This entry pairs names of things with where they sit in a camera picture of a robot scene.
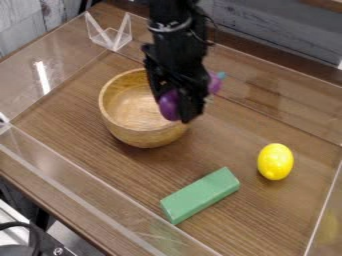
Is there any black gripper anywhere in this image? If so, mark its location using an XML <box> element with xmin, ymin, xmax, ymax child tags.
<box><xmin>142</xmin><ymin>19</ymin><xmax>212</xmax><ymax>124</ymax></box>

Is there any purple toy eggplant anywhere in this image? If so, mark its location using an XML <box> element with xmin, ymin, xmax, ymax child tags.
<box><xmin>158</xmin><ymin>72</ymin><xmax>226</xmax><ymax>121</ymax></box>

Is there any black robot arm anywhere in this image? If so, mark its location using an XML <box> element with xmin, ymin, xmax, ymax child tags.
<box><xmin>142</xmin><ymin>0</ymin><xmax>214</xmax><ymax>124</ymax></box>

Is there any brown wooden bowl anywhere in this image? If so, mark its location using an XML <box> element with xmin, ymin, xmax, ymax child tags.
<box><xmin>98</xmin><ymin>68</ymin><xmax>188</xmax><ymax>148</ymax></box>

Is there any yellow toy lemon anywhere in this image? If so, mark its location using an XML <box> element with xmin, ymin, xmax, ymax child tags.
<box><xmin>256</xmin><ymin>143</ymin><xmax>294</xmax><ymax>181</ymax></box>

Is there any green rectangular block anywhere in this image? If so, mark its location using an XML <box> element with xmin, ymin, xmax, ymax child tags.
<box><xmin>160</xmin><ymin>167</ymin><xmax>240</xmax><ymax>225</ymax></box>

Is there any clear acrylic corner bracket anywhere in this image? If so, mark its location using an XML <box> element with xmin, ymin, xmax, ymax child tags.
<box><xmin>84</xmin><ymin>12</ymin><xmax>132</xmax><ymax>52</ymax></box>

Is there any clear acrylic tray wall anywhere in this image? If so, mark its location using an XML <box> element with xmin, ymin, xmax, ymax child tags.
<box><xmin>0</xmin><ymin>114</ymin><xmax>222</xmax><ymax>256</ymax></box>

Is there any black device with cable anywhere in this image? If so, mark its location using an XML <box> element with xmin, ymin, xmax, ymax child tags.
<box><xmin>0</xmin><ymin>221</ymin><xmax>77</xmax><ymax>256</ymax></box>

